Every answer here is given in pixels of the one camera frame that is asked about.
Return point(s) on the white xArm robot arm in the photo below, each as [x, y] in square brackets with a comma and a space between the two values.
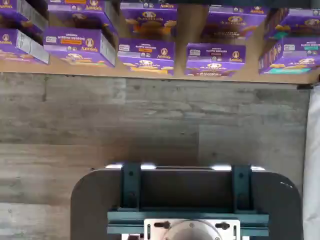
[192, 232]

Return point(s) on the brown particleboard shelf board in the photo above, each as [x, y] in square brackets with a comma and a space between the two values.
[150, 78]

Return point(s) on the purple Annies snack box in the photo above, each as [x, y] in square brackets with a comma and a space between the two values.
[80, 17]
[295, 52]
[15, 15]
[232, 22]
[75, 42]
[15, 42]
[300, 25]
[215, 55]
[150, 20]
[145, 50]

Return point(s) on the dark grey cart top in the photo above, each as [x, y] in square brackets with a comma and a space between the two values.
[95, 200]

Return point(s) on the white cloth curtain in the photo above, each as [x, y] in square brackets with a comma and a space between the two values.
[312, 162]

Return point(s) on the teal aluminium mounting frame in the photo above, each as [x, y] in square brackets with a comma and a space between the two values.
[130, 185]

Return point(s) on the white metal base plate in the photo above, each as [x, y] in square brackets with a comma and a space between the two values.
[156, 236]

